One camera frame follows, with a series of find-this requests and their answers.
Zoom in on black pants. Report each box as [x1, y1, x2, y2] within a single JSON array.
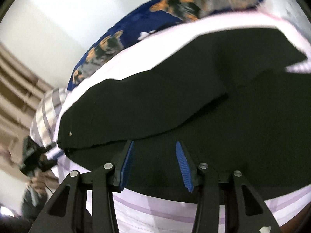
[[58, 28, 310, 203]]

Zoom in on person's left hand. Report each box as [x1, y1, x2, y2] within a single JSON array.
[[26, 169, 59, 207]]

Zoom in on plaid grey white pillow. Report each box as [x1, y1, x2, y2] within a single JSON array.
[[30, 87, 68, 147]]

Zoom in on pink purple checked bedsheet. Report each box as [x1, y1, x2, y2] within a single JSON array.
[[62, 12, 310, 232]]

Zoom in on beige wooden headboard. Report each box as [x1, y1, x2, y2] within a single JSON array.
[[0, 44, 53, 151]]

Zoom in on blue orange patterned blanket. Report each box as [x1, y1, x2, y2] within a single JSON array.
[[67, 0, 264, 91]]

